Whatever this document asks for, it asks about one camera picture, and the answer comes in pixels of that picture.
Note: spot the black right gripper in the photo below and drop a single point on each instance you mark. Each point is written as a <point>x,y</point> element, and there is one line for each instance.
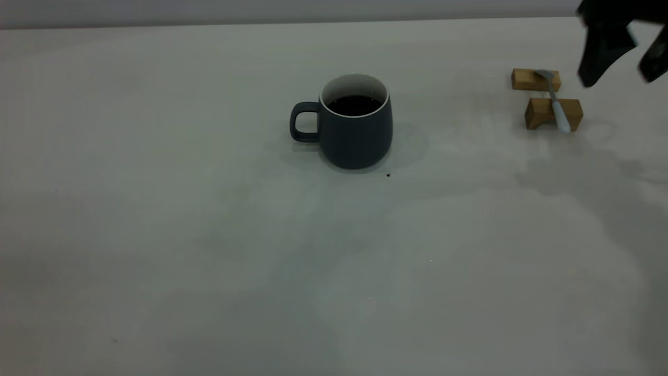
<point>621,11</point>

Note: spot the dark grey ceramic mug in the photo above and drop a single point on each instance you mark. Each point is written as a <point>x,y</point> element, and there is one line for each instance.
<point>355,141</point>

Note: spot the arched wooden block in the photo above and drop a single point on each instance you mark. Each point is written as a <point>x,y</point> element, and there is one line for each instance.
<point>540,109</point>

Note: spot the flat wooden block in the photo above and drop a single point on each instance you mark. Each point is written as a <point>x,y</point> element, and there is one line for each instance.
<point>524,80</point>

